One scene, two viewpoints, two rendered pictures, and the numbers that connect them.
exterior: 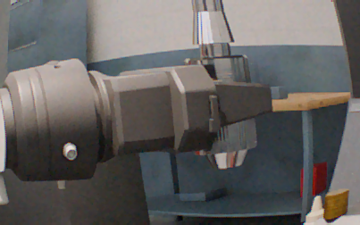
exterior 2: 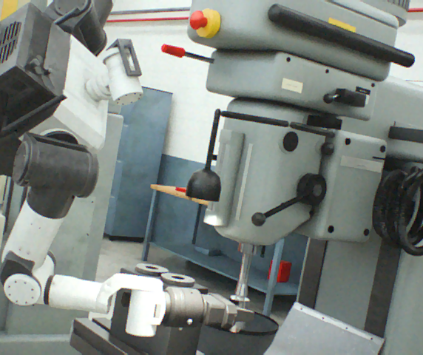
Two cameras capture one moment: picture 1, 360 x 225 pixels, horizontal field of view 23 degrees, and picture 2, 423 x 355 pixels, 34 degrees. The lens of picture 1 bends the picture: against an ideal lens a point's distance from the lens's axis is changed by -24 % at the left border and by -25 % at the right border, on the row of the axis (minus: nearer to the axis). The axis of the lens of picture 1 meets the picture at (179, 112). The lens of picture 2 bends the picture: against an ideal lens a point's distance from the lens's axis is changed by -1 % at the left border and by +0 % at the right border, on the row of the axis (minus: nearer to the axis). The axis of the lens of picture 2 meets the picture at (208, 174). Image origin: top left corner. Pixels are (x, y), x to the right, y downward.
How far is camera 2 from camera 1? 89 cm
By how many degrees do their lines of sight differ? 0
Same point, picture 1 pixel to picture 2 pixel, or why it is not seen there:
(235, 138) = (238, 325)
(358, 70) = (305, 292)
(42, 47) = (132, 132)
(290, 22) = not seen: hidden behind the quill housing
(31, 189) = not seen: hidden behind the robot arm
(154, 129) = (217, 319)
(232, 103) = (240, 315)
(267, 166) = not seen: hidden behind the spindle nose
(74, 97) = (196, 306)
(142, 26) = (200, 144)
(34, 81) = (182, 296)
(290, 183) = (262, 264)
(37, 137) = (179, 316)
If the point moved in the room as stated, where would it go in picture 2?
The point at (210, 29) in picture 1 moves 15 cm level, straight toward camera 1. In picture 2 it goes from (240, 291) to (241, 305)
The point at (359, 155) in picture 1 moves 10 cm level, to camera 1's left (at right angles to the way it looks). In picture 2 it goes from (293, 331) to (258, 325)
